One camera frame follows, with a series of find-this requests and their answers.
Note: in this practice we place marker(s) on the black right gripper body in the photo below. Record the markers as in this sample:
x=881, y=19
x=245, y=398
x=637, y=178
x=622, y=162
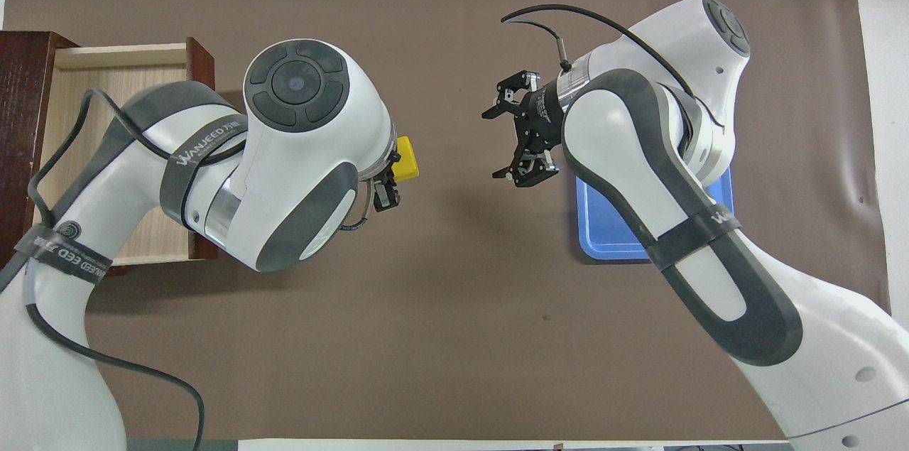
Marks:
x=543, y=113

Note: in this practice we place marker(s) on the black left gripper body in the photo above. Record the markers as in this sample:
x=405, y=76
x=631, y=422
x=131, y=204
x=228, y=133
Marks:
x=383, y=170

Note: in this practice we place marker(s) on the yellow cube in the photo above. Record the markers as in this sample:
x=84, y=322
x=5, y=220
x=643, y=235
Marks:
x=406, y=158

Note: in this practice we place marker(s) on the dark wood drawer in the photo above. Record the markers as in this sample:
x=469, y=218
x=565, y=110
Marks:
x=92, y=74

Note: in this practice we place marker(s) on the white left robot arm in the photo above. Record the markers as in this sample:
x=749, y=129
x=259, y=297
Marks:
x=298, y=153

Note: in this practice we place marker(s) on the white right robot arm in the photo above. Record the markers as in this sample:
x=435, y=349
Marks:
x=639, y=167

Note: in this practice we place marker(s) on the dark wooden drawer cabinet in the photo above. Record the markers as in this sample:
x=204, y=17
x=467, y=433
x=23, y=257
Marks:
x=21, y=103

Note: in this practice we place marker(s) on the blue plastic tray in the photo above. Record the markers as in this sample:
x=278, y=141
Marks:
x=603, y=231

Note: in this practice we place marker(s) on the brown table mat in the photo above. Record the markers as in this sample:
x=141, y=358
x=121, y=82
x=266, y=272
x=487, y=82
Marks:
x=440, y=309

